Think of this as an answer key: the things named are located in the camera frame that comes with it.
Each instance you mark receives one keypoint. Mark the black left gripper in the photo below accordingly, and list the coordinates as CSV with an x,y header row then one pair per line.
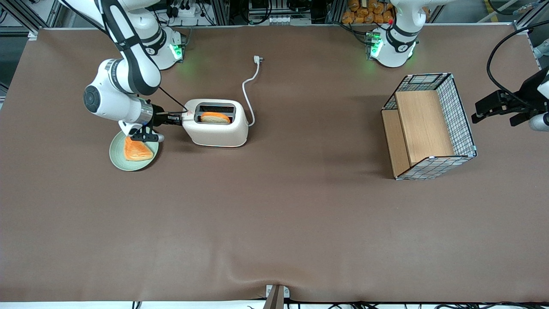
x,y
526,97

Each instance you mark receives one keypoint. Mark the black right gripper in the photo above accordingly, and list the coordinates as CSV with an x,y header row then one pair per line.
x,y
159,118

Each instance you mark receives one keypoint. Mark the white two-slot toaster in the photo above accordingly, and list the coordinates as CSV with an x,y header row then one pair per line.
x,y
216,134

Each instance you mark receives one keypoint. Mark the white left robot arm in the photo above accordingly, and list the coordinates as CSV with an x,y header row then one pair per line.
x,y
392,48

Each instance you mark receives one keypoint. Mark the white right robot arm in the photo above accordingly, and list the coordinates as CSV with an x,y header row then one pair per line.
x,y
116,101

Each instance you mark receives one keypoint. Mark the sliced bread with orange crust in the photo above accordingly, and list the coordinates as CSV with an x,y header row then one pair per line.
x,y
214,118

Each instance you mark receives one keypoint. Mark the triangular orange pastry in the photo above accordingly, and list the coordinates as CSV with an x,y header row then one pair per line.
x,y
136,151

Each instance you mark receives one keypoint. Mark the wooden stepped shelf insert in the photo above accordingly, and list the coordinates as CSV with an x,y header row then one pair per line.
x,y
424,126

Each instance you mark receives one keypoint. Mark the pale green round plate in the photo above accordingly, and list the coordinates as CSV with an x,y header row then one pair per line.
x,y
116,158

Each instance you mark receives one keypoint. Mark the white power strip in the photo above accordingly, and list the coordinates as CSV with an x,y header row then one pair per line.
x,y
184,10

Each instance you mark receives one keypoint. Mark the bag of orange bread rolls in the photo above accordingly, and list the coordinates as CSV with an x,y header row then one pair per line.
x,y
364,10

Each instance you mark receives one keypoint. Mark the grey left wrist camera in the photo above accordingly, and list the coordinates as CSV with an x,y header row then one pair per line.
x,y
538,122

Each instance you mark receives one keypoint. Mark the aluminium frame profile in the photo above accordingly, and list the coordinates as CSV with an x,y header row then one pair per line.
x,y
30,15
529,17

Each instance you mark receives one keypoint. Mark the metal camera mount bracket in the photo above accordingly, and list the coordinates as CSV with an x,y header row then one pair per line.
x,y
276,297

